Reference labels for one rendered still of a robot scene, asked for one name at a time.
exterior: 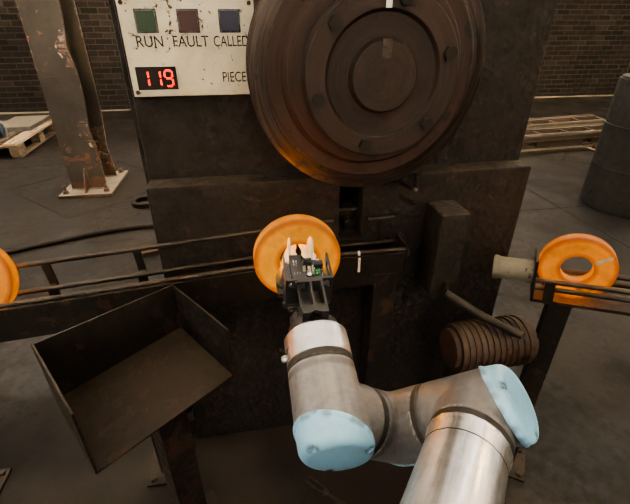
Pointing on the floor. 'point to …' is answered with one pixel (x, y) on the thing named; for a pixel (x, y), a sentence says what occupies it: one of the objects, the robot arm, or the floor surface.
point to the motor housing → (486, 344)
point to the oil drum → (623, 153)
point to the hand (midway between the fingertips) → (296, 247)
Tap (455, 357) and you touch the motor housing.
